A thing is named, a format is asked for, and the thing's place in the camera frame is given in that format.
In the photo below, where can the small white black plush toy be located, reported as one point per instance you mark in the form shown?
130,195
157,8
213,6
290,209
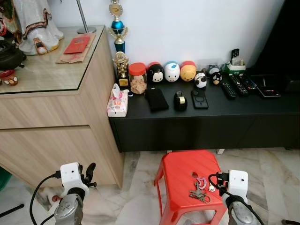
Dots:
200,80

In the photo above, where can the black tape dispenser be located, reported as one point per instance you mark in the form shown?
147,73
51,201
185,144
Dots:
180,102

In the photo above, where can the pink white tissue pack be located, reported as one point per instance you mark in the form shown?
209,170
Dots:
117,105

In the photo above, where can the glass cabinet cover pane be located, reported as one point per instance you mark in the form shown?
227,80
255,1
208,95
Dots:
47,70

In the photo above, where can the green white holder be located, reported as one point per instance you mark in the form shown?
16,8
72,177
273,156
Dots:
236,69

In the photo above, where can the small black keypad remote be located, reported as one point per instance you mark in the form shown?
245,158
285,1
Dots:
235,54

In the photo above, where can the small gold trophy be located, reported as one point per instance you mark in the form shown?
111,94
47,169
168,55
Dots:
122,65

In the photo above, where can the silver lamp stand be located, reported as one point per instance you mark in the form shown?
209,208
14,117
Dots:
83,18

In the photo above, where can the yellow bear plush toy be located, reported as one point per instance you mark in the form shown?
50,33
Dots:
188,72

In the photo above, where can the small red cup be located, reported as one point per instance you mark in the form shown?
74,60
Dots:
9,78

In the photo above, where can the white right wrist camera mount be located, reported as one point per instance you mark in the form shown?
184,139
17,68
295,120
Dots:
238,183

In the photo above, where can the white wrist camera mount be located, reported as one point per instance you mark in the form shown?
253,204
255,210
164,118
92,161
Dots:
70,174
238,183

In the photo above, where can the white blue plush toy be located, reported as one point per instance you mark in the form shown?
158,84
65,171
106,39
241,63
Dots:
172,72

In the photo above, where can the black set-top box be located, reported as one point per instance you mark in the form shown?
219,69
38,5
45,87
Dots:
268,91

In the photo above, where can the light wooden cabinet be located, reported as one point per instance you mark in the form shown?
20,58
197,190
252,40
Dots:
47,140

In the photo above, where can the black phone case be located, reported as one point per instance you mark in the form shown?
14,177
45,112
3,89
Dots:
199,99

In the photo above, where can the brown paper envelope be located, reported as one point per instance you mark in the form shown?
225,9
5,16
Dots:
70,58

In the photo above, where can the clear jar with red lid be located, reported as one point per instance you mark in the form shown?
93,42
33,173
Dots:
138,84

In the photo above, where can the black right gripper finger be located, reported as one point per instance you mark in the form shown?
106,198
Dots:
212,176
216,188

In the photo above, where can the white robed statue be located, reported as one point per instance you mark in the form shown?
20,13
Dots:
40,23

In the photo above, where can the red packet envelope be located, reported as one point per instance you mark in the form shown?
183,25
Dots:
76,44

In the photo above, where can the green cloth bundle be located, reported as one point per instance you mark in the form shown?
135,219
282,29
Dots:
3,180

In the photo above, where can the black television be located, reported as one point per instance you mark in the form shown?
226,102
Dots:
281,42

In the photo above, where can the black remote control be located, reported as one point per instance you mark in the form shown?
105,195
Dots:
249,83
239,86
228,90

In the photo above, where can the tall blue gold trophy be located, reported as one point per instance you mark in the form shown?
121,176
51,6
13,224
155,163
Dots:
117,26

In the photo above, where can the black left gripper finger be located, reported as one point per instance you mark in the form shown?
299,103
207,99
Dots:
91,171
81,171

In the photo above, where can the red plastic stool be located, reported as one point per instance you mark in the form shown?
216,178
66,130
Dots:
180,168

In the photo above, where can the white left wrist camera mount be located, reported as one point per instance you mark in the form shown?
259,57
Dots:
70,174

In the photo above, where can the black mouse plush toy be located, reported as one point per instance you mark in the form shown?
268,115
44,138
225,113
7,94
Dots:
155,74

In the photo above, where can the black TV console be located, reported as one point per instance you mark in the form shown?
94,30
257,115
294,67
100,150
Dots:
197,131

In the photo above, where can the black pouch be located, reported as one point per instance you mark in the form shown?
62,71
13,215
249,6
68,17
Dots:
156,99

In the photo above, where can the black rod on floor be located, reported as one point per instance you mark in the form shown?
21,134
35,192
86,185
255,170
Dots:
11,211

